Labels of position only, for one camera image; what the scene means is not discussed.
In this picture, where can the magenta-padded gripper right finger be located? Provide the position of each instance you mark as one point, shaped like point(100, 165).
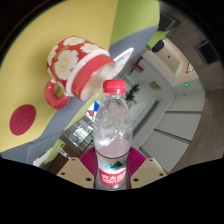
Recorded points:
point(148, 173)

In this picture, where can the flat round red coaster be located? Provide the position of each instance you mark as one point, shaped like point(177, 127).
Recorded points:
point(22, 120)

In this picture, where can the black chair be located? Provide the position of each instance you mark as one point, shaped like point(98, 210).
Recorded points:
point(158, 46)

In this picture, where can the white magazine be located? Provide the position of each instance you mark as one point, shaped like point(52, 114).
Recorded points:
point(125, 55)

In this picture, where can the framed wall picture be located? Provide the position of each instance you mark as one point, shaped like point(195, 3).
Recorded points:
point(154, 86)

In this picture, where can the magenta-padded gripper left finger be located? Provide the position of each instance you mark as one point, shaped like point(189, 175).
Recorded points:
point(75, 173)

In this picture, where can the clear red-capped water bottle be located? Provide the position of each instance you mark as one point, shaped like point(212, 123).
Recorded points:
point(112, 140)

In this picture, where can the red floor cabinet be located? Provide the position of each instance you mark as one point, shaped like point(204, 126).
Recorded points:
point(138, 67)

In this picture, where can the dark grey seat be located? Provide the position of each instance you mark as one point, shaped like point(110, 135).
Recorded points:
point(170, 22)

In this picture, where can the yellow and white booklet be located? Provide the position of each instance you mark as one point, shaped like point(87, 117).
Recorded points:
point(41, 159)

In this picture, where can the red floral mug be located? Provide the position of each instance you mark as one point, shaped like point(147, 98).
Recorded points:
point(71, 66)

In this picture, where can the group of potted green plants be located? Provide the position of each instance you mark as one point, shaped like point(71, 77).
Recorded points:
point(132, 93)

